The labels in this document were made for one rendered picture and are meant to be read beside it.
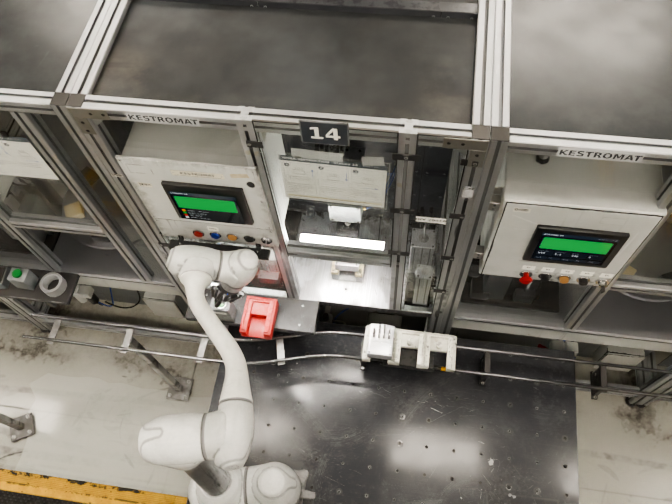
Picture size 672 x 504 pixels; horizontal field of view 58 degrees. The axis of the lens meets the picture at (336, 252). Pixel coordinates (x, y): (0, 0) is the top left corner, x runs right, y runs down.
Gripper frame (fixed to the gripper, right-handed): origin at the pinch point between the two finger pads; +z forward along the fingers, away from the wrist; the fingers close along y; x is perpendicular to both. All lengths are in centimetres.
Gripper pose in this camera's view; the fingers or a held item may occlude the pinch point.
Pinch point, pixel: (219, 301)
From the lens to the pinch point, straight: 237.7
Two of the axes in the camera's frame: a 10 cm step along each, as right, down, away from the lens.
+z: -3.8, 4.0, 8.3
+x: -1.6, 8.6, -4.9
